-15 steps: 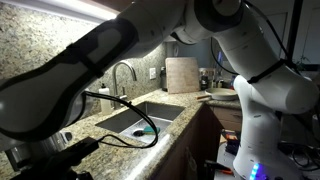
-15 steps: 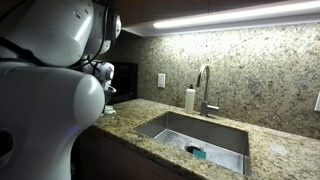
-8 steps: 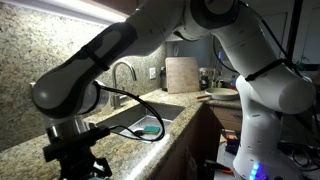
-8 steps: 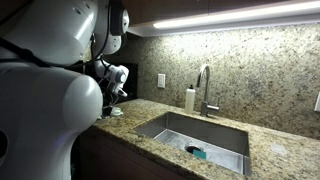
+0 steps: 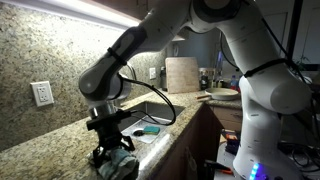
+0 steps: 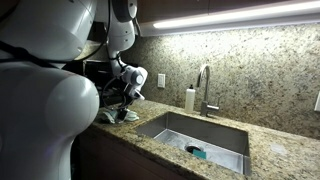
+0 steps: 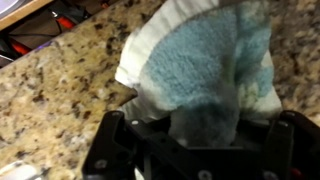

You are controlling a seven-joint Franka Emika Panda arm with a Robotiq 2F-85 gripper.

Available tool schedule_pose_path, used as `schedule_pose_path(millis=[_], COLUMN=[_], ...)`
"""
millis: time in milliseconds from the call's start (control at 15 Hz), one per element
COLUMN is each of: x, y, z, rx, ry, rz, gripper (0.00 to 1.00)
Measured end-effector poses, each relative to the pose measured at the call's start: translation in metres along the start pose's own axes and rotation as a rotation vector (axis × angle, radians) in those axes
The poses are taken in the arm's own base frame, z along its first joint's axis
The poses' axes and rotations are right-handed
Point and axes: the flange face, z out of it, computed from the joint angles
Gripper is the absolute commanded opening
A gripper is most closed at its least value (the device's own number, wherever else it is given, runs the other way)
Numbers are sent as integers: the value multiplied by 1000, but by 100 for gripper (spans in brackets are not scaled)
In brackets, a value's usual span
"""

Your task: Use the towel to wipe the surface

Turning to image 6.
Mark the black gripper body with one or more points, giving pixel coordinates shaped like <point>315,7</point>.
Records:
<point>128,96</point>

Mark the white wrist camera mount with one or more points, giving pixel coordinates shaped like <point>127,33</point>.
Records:
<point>140,96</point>

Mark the chrome gooseneck faucet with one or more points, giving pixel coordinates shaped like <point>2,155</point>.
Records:
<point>204,108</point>

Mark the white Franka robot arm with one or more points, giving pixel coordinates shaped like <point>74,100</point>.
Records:
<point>43,116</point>

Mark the under-cabinet light strip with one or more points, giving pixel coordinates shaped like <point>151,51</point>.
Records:
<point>233,14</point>

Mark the dark wood lower cabinet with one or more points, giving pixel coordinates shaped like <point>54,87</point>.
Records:
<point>116,156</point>

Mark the white wall outlet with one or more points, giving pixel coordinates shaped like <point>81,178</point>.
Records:
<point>161,80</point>
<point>317,101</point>

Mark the white soap dispenser bottle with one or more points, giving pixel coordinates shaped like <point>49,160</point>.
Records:
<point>190,100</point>

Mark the teal and white towel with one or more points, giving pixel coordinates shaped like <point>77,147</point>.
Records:
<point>108,116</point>

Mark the black stove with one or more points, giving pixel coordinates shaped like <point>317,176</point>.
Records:
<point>100,71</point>

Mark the teal sponge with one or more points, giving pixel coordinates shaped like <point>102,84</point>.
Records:
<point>199,154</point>

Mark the black sink drain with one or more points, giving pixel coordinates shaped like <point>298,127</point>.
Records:
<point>190,148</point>

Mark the stainless steel sink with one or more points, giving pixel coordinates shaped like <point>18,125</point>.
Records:
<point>206,133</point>

